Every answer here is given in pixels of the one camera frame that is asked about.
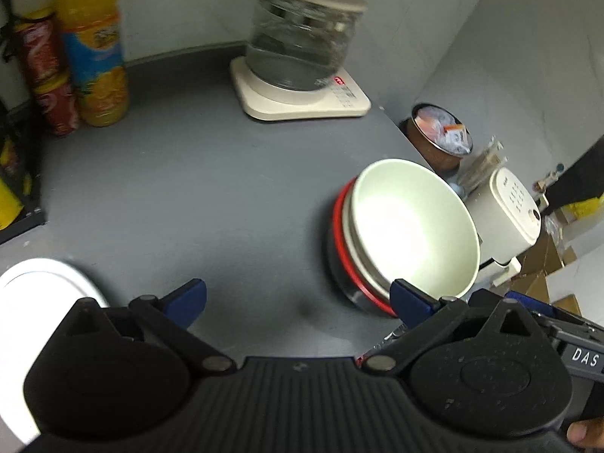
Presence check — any black metal rack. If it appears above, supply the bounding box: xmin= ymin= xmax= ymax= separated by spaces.
xmin=0 ymin=99 xmax=49 ymax=245

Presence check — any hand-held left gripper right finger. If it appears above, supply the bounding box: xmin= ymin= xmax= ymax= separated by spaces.
xmin=361 ymin=278 xmax=545 ymax=373

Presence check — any cardboard box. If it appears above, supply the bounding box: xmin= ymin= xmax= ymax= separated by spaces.
xmin=508 ymin=231 xmax=582 ymax=314

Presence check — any orange juice bottle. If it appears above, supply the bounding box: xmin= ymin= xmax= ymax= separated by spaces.
xmin=55 ymin=0 xmax=129 ymax=127

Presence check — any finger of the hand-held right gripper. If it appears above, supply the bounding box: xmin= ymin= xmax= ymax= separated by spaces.
xmin=467 ymin=289 xmax=558 ymax=322

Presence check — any cream kettle base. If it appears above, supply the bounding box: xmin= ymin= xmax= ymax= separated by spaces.
xmin=230 ymin=57 xmax=372 ymax=122

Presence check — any person's right hand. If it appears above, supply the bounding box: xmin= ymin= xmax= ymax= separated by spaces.
xmin=566 ymin=418 xmax=604 ymax=447

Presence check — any yellow bag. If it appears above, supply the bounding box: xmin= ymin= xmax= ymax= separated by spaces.
xmin=561 ymin=197 xmax=604 ymax=221

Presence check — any red-rimmed cream bowl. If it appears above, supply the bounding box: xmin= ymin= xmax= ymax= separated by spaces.
xmin=325 ymin=177 xmax=402 ymax=318

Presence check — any glass kettle with cream lid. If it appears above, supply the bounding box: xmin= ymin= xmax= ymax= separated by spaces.
xmin=246 ymin=0 xmax=369 ymax=91

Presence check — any white plate with blue logo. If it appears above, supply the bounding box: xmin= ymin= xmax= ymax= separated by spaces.
xmin=0 ymin=257 xmax=110 ymax=445

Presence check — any yellow snack packet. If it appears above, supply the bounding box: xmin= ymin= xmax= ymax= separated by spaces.
xmin=0 ymin=136 xmax=25 ymax=231

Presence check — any white rice cooker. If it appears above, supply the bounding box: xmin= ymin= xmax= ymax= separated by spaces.
xmin=465 ymin=167 xmax=542 ymax=266

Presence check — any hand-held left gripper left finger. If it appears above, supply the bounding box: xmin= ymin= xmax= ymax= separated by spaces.
xmin=59 ymin=278 xmax=237 ymax=374

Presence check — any red chips can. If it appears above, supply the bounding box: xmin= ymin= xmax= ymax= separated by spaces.
xmin=34 ymin=72 xmax=82 ymax=137
xmin=13 ymin=8 xmax=66 ymax=91

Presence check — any pale green bowl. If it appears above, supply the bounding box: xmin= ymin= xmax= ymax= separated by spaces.
xmin=350 ymin=159 xmax=481 ymax=297

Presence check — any brown trash bin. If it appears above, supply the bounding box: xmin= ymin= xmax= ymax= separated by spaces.
xmin=407 ymin=102 xmax=474 ymax=176

